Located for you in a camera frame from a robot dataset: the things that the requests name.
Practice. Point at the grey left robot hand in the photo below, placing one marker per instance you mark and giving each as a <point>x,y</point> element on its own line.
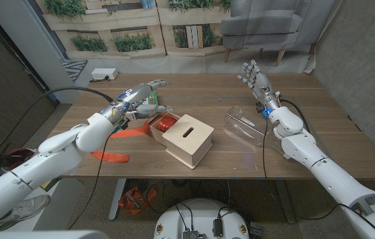
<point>130,96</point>

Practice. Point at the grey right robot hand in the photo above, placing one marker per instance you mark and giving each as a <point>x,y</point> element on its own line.
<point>261,84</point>

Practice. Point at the orange ribbon spool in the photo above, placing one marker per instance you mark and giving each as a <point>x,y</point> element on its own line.
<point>165,124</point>

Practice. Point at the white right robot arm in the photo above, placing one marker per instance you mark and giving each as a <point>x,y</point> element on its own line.
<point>330,179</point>

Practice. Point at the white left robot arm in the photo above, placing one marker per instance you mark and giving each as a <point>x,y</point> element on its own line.
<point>41,166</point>

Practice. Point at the clear plastic clamshell container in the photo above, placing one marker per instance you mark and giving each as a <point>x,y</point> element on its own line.
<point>243,126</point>

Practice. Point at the wooden drawer box with slot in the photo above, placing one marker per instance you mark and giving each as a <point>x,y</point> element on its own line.
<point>190,141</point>

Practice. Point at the green Peanuts puzzle box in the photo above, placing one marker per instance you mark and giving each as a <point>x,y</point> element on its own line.
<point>154,98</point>

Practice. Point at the white power strip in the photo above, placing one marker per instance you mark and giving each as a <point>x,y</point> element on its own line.
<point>104,73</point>

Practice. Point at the printed garden armchair backdrop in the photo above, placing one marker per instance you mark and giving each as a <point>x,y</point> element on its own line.
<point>180,36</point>

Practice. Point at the white table leg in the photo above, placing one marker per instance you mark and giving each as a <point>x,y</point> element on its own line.
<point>117,199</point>

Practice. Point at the orange tool under table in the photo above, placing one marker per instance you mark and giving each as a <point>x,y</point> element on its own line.
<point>134,200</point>

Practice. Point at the yellow floor pad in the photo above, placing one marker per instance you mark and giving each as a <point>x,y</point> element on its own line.
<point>49,184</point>

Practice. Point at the red object on floor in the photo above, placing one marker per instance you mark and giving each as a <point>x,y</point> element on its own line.
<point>19,156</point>

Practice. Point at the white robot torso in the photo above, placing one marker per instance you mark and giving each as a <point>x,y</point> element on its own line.
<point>200,215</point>

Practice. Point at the black adapter on torso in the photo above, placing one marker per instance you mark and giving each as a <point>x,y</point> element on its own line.
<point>217,227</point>

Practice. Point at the grey sneaker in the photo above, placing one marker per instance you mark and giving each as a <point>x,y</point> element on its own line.
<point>21,210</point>

